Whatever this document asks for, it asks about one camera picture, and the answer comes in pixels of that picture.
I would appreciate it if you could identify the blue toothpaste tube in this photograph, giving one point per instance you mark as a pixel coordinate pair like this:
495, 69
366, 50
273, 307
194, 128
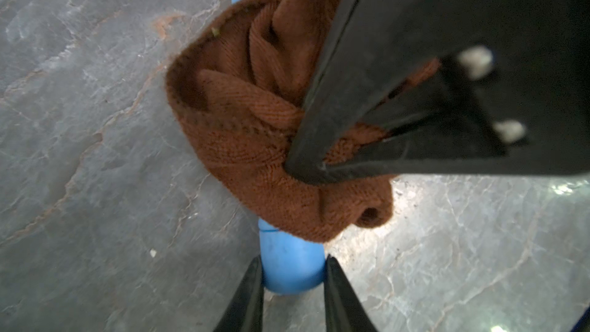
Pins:
290, 265

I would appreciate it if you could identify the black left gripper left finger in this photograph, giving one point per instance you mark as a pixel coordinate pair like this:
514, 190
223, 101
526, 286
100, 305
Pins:
245, 310

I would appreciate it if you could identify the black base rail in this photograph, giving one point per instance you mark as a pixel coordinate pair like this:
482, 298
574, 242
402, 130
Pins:
583, 324

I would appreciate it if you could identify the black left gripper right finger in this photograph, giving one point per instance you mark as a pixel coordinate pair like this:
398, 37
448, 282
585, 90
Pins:
344, 311

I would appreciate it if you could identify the brown cloth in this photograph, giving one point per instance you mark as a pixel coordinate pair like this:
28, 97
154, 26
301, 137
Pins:
237, 92

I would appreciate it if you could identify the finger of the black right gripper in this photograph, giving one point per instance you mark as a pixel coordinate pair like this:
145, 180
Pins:
470, 87

